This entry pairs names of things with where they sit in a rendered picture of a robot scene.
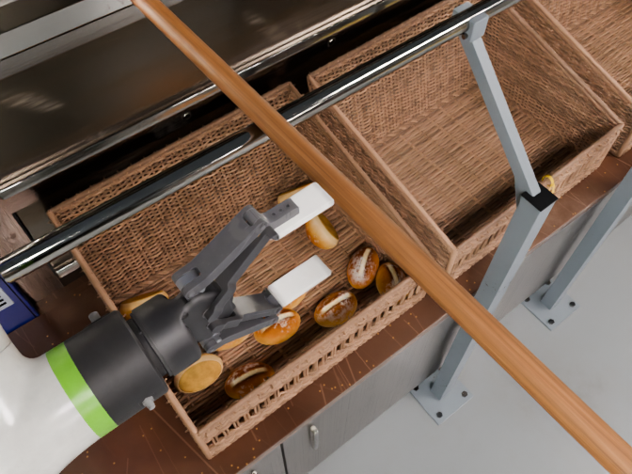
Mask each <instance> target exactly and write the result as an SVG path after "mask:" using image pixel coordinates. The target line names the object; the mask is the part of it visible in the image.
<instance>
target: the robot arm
mask: <svg viewBox="0 0 632 474"><path fill-rule="evenodd" d="M332 205H334V199H333V198H332V197H331V196H329V195H328V194H327V193H326V192H325V190H324V189H323V188H322V187H321V186H320V185H319V184H318V183H317V182H314V183H312V184H311V185H309V186H307V187H306V188H304V189H303V190H301V191H299V192H298V193H296V194H294V195H293V196H291V197H289V198H287V199H285V200H284V201H282V202H281V203H279V204H277V205H276V206H275V207H273V208H272V209H270V210H268V211H267V212H265V213H259V212H258V211H257V210H256V209H255V208H254V207H253V206H252V205H250V204H249V205H246V206H245V207H243V209H242V210H241V211H239V212H238V213H237V214H236V215H235V216H234V217H233V218H232V220H231V221H230V222H229V223H228V224H227V225H226V226H225V227H224V228H223V229H222V230H221V231H220V232H219V233H218V234H217V235H216V236H215V237H214V238H213V239H212V240H211V241H210V242H209V243H208V244H207V245H206V246H205V247H204V248H203V249H202V250H201V251H200V252H199V253H198V254H197V255H196V256H195V257H194V258H193V259H192V260H191V261H190V262H189V263H187V264H186V265H184V266H183V268H181V269H180V270H178V271H177V272H175V273H174V274H173V275H172V277H171V279H172V280H173V282H174V283H175V284H176V286H177V287H178V288H179V290H180V291H181V292H180V293H179V294H178V295H177V296H176V297H175V298H173V299H167V298H166V297H165V296H164V295H163V294H156V295H155V296H153V297H152V298H151V299H149V300H148V301H146V302H144V303H143V304H141V305H140V306H138V307H136V308H134V309H133V310H131V312H132V313H130V316H131V318H132V319H129V320H128V321H125V319H124V318H123V317H122V315H121V314H120V312H119V311H118V310H114V311H112V312H111V313H106V314H105V315H103V316H102V317H101V316H100V315H99V313H98V312H97V311H94V312H91V313H90V314H89V315H88V318H89V319H90V321H91V324H89V325H87V326H85V327H84V329H83V330H82V331H80V332H78V333H77V334H75V335H74V336H72V337H70V338H69V339H67V340H65V341H63V342H62V343H60V344H58V345H57V346H56V347H54V348H53V349H51V350H50V351H48V352H46V353H45V354H43V355H41V356H39V357H35V358H28V357H25V356H23V355H22V354H21V353H20V352H19V351H18V349H17V348H16V347H15V345H14V344H13V343H12V341H11V340H10V338H9V337H8V335H7V333H6V332H5V330H4V329H3V327H2V325H1V324H0V474H59V473H60V472H61V471H62V470H63V469H64V468H65V467H66V466H67V465H68V464H69V463H70V462H71V461H72V460H74V459H75V458H76V457H77V456H78V455H79V454H81V453H82V452H83V451H84V450H86V449H87V448H88V447H89V446H91V445H92V444H93V443H95V442H96V441H97V440H99V439H100V438H102V437H103V436H105V435H106V434H108V433H109V432H111V431H112V430H114V429H115V428H117V427H118V426H119V425H120V424H121V423H123V422H124V421H126V420H127V419H129V418H131V417H132V416H133V415H135V414H136V413H138V412H139V411H141V410H142V409H144V408H145V407H148V409H149V410H152V409H154V408H155V405H154V401H156V400H157V399H159V398H160V397H161V396H163V395H164V394H166V393H167V392H168V389H169V387H168V385H167V384H166V382H165V380H164V378H163V376H165V375H166V374H168V375H169V376H172V375H173V376H175V375H177V374H178V373H180V372H181V371H183V370H185V369H186V368H188V367H189V366H191V365H192V364H194V363H195V362H197V361H198V360H199V359H200V358H201V350H200V348H199V346H198V343H200V344H201V346H202V347H203V348H204V350H205V351H206V352H207V354H210V353H212V352H213V351H215V350H216V349H218V348H220V347H221V346H223V345H224V344H226V343H229V342H231V341H234V340H237V339H239V338H241V337H244V336H246V335H248V334H251V333H253V332H256V331H258V330H261V329H263V328H264V327H267V326H269V325H272V324H275V323H276V322H277V321H278V319H279V317H278V316H277V314H278V313H279V312H280V311H281V310H282V309H283V307H285V306H287V305H288V304H290V303H291V302H292V301H293V300H294V299H296V298H297V297H299V296H300V295H302V294H303V293H305V292H307V291H308V290H309V289H311V288H312V287H314V286H315V285H317V284H318V283H320V282H321V281H323V280H324V279H325V278H327V277H329V276H330V275H331V271H330V269H329V268H328V267H327V266H326V265H325V264H324V263H323V262H322V261H321V260H320V259H319V257H318V256H317V255H314V256H313V257H311V258H310V259H308V260H307V261H305V262H303V263H302V264H300V265H299V266H297V267H296V268H294V269H293V270H291V271H290V272H289V273H288V274H286V275H285V276H283V277H281V278H280V279H278V280H277V281H275V282H274V283H272V284H271V285H269V286H268V289H267V288H264V289H263V291H262V292H261V293H257V294H251V295H246V296H240V297H234V298H233V294H234V293H235V291H236V282H237V281H238V280H239V278H240V277H241V276H242V275H243V273H244V272H245V270H246V269H247V268H248V267H249V265H250V264H251V263H252V261H253V260H254V259H256V257H257V256H258V255H259V253H260V252H261V250H262V249H263V248H264V247H265V245H266V244H267V243H268V241H269V240H270V239H273V240H277V241H278V240H279V239H280V238H282V237H284V236H285V235H287V234H288V233H290V232H291V231H293V230H294V229H297V228H298V227H300V226H301V225H303V224H304V223H306V222H308V221H309V220H310V219H311V218H313V217H314V216H316V215H318V214H319V213H321V212H323V211H324V210H326V209H328V208H329V207H331V206H332ZM246 220H247V222H246ZM199 273H200V274H199ZM262 317H265V319H263V318H262Z"/></svg>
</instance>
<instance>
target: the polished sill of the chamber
mask: <svg viewBox="0 0 632 474"><path fill-rule="evenodd" d="M132 4H133V3H132V2H131V1H130V0H17V1H14V2H12V3H9V4H7V5H4V6H2V7H0V60H2V59H4V58H7V57H9V56H11V55H15V54H17V53H20V52H21V51H24V50H26V49H28V48H31V47H33V46H35V45H38V44H40V43H42V42H45V41H46V40H50V39H52V38H55V37H57V36H59V35H62V34H64V33H66V32H69V31H71V30H73V29H75V28H77V27H80V26H82V25H84V24H88V23H90V22H93V21H95V20H97V19H100V18H101V17H104V16H106V15H108V14H111V13H113V12H115V11H118V10H120V9H122V8H126V7H128V6H130V5H132Z"/></svg>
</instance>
